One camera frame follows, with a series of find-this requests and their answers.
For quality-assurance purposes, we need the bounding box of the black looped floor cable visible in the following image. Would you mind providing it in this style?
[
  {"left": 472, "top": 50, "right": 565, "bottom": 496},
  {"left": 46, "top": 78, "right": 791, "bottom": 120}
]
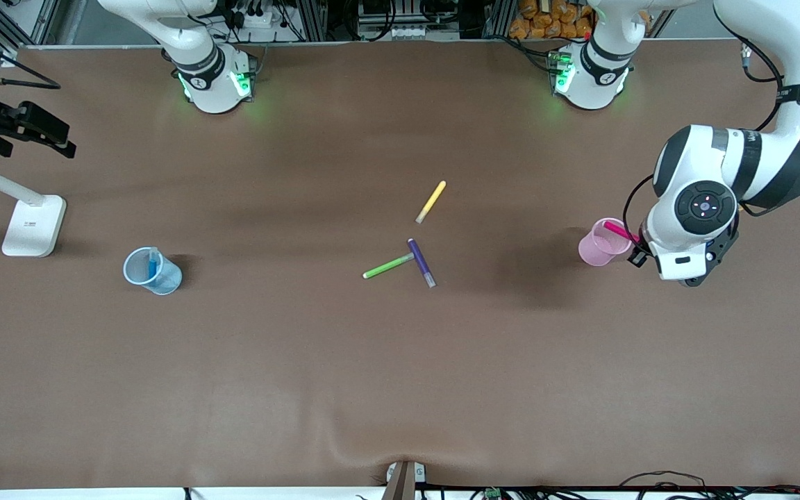
[{"left": 619, "top": 471, "right": 710, "bottom": 490}]

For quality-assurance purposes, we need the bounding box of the pink plastic cup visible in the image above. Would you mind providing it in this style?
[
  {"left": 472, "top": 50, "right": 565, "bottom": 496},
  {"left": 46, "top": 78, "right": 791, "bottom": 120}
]
[{"left": 578, "top": 217, "right": 633, "bottom": 267}]

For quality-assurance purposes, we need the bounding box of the white power strip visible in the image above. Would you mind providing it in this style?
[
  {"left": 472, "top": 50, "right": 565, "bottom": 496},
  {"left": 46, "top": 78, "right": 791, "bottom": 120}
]
[{"left": 223, "top": 6, "right": 276, "bottom": 28}]

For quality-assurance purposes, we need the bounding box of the green marker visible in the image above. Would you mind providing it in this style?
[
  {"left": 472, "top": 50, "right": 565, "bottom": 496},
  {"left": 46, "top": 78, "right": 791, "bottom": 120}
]
[{"left": 362, "top": 253, "right": 415, "bottom": 280}]

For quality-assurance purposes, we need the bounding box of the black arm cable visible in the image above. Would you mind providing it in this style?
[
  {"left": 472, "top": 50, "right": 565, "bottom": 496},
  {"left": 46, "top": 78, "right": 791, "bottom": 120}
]
[
  {"left": 622, "top": 42, "right": 800, "bottom": 240},
  {"left": 0, "top": 17, "right": 62, "bottom": 90}
]

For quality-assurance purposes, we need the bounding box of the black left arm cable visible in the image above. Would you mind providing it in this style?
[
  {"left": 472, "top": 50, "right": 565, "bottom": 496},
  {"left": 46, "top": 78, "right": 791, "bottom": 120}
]
[{"left": 622, "top": 42, "right": 800, "bottom": 240}]

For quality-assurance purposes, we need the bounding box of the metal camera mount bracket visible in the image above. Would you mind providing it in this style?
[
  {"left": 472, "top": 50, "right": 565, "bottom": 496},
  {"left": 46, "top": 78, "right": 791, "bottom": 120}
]
[{"left": 382, "top": 460, "right": 427, "bottom": 500}]

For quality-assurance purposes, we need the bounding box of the light blue plastic cup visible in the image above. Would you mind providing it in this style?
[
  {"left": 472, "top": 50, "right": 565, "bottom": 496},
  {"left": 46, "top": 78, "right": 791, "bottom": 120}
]
[{"left": 123, "top": 247, "right": 183, "bottom": 296}]

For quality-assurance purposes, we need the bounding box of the pink marker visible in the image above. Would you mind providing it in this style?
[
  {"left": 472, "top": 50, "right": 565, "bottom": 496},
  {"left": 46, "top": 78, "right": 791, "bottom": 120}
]
[{"left": 603, "top": 220, "right": 642, "bottom": 244}]

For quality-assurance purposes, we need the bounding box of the orange packets pile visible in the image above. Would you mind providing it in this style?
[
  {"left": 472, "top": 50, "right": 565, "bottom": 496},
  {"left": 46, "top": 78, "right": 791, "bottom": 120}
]
[{"left": 509, "top": 0, "right": 595, "bottom": 40}]

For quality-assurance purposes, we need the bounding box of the yellow marker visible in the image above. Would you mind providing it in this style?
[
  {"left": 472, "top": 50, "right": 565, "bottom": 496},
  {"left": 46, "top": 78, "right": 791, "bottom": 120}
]
[{"left": 415, "top": 181, "right": 447, "bottom": 224}]

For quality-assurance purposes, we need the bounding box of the purple marker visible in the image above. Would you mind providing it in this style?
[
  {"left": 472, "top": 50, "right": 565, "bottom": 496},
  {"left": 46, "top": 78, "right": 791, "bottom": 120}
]
[{"left": 408, "top": 238, "right": 437, "bottom": 289}]

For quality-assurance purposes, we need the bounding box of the white desk lamp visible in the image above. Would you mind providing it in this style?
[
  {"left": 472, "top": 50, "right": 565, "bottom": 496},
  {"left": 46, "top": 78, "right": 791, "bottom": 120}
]
[{"left": 0, "top": 165, "right": 67, "bottom": 258}]

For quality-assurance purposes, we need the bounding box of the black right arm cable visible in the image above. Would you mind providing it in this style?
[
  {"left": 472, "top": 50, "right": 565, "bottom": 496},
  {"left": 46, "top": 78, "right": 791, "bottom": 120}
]
[{"left": 0, "top": 17, "right": 62, "bottom": 90}]

